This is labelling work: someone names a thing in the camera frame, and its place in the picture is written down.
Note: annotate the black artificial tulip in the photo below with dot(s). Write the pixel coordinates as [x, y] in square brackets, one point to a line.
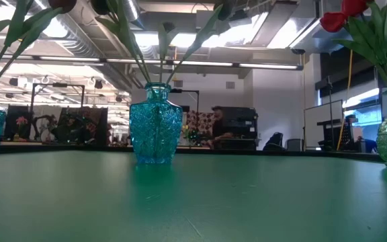
[163, 40]
[122, 27]
[100, 6]

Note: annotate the tulip stems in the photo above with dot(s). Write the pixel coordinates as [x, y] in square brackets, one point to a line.
[203, 33]

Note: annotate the red artificial tulip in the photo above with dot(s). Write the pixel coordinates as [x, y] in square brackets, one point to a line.
[333, 21]
[354, 6]

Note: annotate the tall angular blue glass vase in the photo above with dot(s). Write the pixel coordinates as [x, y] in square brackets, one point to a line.
[156, 127]

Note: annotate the floral patterned panel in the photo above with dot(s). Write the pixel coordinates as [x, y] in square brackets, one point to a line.
[200, 124]

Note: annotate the person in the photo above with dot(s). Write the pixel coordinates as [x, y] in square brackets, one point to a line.
[218, 129]

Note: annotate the thin black stand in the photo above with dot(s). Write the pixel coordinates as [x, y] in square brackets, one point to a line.
[186, 90]

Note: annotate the black cabinet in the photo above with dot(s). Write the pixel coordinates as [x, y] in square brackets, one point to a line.
[244, 122]

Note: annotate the long ceiling strip light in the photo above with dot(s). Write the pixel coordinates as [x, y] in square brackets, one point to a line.
[197, 63]

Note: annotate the black swivel chair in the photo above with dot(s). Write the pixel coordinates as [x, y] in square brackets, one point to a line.
[274, 140]

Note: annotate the green table mat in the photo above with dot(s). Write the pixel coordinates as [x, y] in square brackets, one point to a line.
[213, 201]

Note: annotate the grey bin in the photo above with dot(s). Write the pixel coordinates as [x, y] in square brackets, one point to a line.
[295, 144]

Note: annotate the background robot station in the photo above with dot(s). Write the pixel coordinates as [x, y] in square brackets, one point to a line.
[76, 129]

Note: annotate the black tripod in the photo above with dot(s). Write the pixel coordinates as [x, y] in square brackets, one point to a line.
[330, 101]

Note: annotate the black pegboard stand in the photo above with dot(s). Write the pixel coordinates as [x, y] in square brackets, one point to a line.
[343, 134]

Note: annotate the silver rectangular duct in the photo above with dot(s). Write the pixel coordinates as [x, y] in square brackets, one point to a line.
[281, 23]

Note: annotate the black frame stand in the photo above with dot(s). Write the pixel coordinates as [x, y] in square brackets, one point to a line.
[57, 84]

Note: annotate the silver round ventilation duct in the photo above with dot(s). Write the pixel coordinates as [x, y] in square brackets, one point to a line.
[79, 37]

